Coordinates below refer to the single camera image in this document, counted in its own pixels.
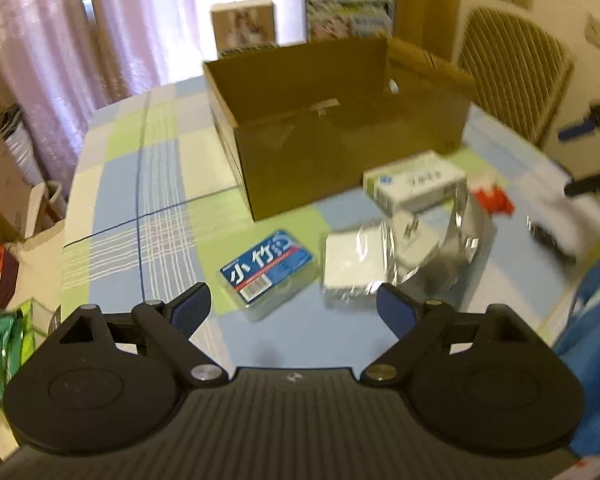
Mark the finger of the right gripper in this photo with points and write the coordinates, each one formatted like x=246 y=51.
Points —
x=587 y=185
x=587 y=125

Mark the white charger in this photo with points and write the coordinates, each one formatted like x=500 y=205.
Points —
x=357 y=261

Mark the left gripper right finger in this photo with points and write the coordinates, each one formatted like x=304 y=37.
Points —
x=417 y=327

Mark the pink sheer curtain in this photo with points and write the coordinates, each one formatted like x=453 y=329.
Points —
x=61 y=60

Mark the white product box with photo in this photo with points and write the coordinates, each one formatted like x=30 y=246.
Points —
x=243 y=26

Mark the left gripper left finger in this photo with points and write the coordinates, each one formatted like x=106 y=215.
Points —
x=166 y=329

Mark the silver foil pouch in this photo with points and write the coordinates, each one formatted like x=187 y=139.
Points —
x=454 y=270

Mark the white wall plug adapter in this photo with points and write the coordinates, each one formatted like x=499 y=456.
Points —
x=415 y=241

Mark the white medicine box blue logo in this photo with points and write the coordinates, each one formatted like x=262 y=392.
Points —
x=415 y=183

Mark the brown cardboard box on floor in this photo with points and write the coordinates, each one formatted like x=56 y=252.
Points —
x=20 y=203

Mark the blue-label clear plastic case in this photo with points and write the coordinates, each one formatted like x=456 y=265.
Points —
x=275 y=268

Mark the red orange packet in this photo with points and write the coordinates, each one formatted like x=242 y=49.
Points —
x=494 y=200

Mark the green tissue pack stack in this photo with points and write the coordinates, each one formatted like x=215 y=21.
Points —
x=22 y=331

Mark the quilted brown chair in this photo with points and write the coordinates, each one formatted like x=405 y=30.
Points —
x=521 y=71

